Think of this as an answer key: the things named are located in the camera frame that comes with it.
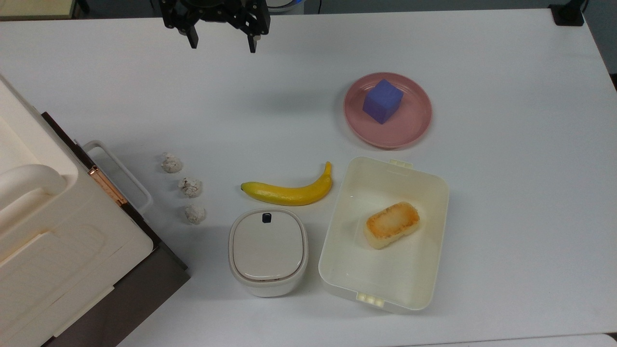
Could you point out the white crumpled lump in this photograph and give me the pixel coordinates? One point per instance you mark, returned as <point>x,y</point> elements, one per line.
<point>195,214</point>
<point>190,187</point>
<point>171,164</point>

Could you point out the cream plastic container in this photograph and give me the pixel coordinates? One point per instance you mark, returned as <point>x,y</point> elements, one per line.
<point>376,270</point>

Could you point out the blue cube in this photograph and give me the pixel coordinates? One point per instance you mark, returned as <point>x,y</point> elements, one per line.
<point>382,101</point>

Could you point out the copper latch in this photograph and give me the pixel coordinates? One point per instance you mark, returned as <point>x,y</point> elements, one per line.
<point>108,185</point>

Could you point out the wooden side table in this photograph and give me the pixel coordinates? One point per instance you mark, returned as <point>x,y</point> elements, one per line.
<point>33,7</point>

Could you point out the cream appliance case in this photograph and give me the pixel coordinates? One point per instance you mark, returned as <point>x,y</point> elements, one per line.
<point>58,241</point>

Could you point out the toasted bread piece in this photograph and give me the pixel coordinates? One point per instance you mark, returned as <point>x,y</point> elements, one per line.
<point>391,225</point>

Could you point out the yellow banana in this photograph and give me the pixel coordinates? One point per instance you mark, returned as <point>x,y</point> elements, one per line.
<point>289,193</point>

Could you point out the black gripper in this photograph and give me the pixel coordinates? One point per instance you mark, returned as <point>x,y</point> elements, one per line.
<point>217,10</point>

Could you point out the pink plate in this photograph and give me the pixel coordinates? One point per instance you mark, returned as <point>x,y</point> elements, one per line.
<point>409,130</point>

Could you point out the black table clamp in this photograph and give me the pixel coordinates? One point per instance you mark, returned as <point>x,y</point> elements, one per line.
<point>568,13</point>

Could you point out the dark brown base tray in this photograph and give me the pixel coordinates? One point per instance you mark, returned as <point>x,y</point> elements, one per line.
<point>144,299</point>

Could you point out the white lidded box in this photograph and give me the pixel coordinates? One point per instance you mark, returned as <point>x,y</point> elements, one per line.
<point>268,253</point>

